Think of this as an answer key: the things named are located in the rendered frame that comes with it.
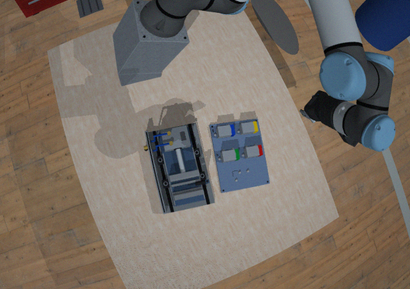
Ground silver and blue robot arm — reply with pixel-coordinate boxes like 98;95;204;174
140;0;396;152

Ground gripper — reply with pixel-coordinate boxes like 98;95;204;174
299;90;358;147

